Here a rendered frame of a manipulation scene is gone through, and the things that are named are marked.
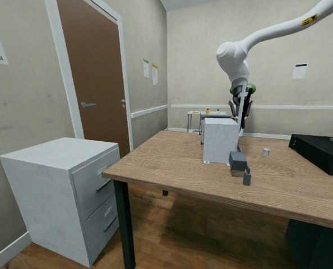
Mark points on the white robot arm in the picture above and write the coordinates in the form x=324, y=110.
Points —
x=230, y=56

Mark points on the grey cylinder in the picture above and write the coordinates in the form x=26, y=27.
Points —
x=265, y=152

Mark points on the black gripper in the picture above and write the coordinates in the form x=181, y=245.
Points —
x=236, y=101

